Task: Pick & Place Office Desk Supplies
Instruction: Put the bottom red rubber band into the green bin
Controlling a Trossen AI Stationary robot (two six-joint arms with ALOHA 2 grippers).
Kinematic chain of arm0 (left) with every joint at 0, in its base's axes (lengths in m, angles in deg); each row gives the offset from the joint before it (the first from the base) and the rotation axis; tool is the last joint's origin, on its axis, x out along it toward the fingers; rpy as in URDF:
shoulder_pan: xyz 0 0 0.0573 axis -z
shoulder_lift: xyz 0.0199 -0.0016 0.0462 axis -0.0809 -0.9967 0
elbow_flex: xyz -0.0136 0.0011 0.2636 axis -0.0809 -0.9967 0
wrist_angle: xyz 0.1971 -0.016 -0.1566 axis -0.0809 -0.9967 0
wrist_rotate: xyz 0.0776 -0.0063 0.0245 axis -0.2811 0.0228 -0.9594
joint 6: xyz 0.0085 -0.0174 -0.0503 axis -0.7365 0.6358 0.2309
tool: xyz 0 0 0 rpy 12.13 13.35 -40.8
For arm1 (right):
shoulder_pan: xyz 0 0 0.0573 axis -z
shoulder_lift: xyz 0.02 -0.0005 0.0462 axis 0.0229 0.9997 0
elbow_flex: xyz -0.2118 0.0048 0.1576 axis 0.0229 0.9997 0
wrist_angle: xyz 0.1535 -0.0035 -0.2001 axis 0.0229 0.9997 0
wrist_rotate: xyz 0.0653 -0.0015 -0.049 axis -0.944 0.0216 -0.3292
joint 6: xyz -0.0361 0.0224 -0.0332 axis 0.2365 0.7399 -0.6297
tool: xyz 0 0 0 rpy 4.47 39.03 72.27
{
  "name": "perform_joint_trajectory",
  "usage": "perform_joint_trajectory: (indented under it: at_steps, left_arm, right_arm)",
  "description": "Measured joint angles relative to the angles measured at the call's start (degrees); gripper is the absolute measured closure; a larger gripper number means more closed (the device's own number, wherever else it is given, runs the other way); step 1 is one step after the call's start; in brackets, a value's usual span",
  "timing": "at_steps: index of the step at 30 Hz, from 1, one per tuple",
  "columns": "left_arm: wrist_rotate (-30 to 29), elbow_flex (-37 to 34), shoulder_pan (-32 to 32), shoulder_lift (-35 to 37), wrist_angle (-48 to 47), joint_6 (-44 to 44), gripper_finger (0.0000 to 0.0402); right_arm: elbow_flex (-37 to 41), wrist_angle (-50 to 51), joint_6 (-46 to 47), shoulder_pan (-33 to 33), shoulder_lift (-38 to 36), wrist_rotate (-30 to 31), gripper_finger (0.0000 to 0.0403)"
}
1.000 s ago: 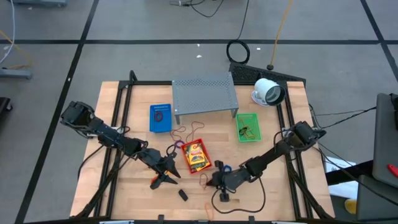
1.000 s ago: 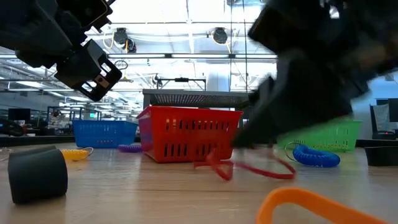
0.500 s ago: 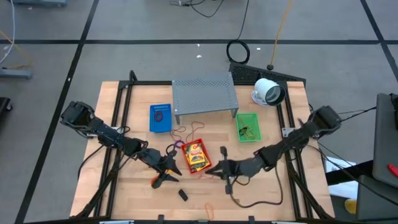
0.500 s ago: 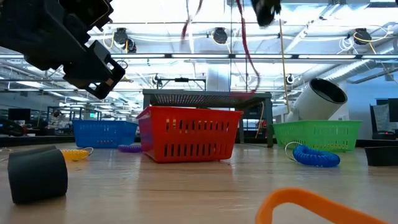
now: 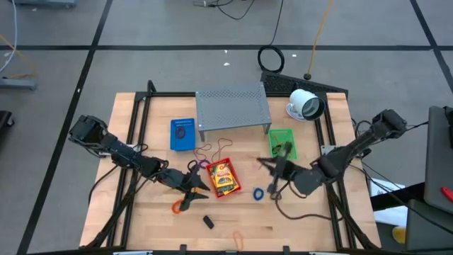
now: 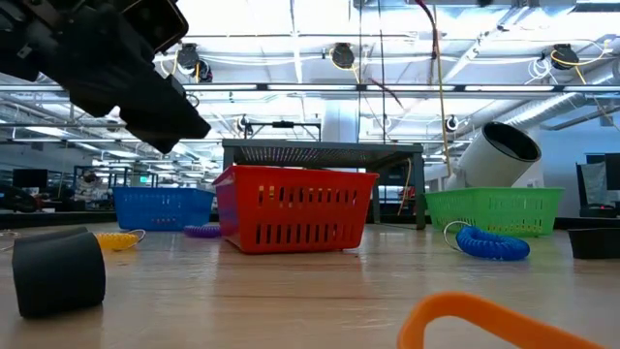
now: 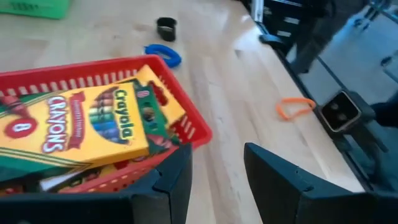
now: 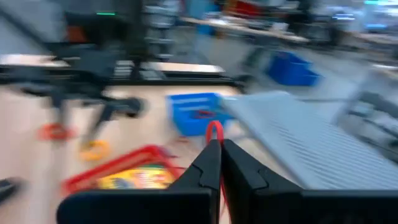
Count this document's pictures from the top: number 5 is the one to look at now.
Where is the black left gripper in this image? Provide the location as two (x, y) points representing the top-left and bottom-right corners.
(157, 161), (212, 212)

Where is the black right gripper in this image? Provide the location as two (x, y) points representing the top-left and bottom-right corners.
(256, 142), (297, 194)

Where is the yellow rubber band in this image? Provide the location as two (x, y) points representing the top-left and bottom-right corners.
(270, 133), (284, 152)

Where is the yellow crayon box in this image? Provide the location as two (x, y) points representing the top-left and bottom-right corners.
(210, 163), (237, 188)
(219, 183), (240, 196)

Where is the red plastic basket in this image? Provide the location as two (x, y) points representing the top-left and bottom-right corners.
(205, 157), (243, 198)

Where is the blue plastic basket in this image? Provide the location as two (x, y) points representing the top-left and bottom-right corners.
(169, 118), (197, 152)

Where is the orange rubber band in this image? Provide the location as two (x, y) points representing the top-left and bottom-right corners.
(232, 231), (245, 252)

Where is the grey perforated metal riser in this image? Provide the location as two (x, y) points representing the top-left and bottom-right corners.
(195, 81), (273, 142)

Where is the green plastic basket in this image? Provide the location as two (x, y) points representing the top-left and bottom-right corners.
(268, 127), (299, 161)

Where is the black perforated panel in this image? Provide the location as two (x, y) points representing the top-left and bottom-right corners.
(260, 70), (350, 98)

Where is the white sheet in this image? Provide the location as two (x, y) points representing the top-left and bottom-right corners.
(367, 178), (411, 227)

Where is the yellow object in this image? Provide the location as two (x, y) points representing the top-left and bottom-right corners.
(391, 226), (408, 244)

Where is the grey cart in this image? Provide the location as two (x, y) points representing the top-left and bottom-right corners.
(423, 105), (453, 215)

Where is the grey cabinet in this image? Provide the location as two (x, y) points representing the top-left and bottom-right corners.
(405, 198), (453, 252)

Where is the black floor object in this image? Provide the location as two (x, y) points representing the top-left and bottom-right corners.
(0, 110), (15, 139)

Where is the grey floor base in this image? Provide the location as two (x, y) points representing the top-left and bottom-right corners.
(0, 77), (38, 90)
(13, 0), (77, 9)

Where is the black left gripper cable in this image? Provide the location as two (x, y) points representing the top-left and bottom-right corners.
(186, 159), (201, 175)

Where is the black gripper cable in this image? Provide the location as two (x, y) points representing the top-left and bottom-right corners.
(274, 183), (344, 220)
(186, 159), (201, 175)

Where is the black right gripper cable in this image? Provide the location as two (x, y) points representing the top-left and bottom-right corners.
(274, 183), (344, 220)

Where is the black aluminium table frame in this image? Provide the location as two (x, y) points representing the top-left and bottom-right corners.
(79, 79), (382, 255)

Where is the black coiled floor cable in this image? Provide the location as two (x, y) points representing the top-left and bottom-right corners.
(257, 0), (286, 74)

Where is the yellow hanging cord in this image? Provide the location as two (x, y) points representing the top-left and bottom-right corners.
(304, 0), (333, 81)

